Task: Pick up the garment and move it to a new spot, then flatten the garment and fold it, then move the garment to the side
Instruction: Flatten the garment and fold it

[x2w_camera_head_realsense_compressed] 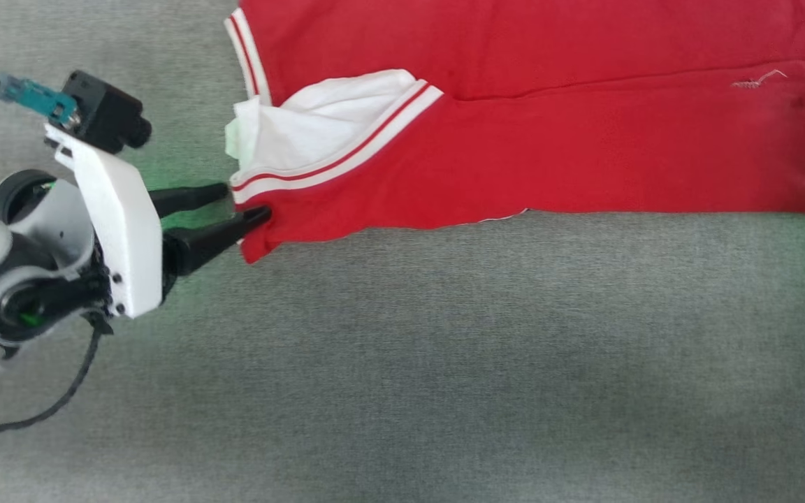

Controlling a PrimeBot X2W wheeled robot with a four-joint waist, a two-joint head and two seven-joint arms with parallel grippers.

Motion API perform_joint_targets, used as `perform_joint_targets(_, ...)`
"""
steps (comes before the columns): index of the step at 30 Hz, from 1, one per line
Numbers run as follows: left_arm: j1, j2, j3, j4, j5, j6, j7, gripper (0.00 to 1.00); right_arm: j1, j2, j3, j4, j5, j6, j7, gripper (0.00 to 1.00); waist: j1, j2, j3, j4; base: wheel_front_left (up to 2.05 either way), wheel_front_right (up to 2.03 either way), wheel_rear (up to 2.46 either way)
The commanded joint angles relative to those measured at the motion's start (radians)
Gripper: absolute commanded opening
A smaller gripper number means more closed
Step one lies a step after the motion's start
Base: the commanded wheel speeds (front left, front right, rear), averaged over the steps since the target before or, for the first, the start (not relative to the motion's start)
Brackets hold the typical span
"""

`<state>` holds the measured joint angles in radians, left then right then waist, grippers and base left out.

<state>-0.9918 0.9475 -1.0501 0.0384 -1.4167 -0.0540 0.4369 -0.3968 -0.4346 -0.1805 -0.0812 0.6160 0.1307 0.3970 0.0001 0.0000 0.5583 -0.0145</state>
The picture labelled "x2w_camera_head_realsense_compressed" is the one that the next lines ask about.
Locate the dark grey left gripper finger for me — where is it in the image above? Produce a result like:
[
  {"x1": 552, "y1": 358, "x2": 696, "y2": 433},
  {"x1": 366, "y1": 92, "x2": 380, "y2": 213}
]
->
[
  {"x1": 147, "y1": 182, "x2": 230, "y2": 219},
  {"x1": 161, "y1": 205, "x2": 273, "y2": 277}
]

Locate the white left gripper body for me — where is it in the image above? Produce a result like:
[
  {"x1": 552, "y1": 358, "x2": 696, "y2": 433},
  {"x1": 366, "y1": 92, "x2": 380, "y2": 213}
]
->
[{"x1": 46, "y1": 124, "x2": 164, "y2": 319}]

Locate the red garment with white stripes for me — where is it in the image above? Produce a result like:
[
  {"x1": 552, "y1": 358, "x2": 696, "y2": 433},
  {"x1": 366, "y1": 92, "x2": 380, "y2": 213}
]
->
[{"x1": 224, "y1": 0, "x2": 805, "y2": 265}]

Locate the teal cable connector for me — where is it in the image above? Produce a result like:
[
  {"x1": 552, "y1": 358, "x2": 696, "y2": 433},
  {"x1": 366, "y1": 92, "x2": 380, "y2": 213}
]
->
[{"x1": 0, "y1": 73, "x2": 81, "y2": 131}]

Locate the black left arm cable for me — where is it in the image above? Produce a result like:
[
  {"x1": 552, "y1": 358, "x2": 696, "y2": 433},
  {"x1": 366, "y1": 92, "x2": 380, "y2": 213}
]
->
[{"x1": 0, "y1": 78, "x2": 113, "y2": 435}]

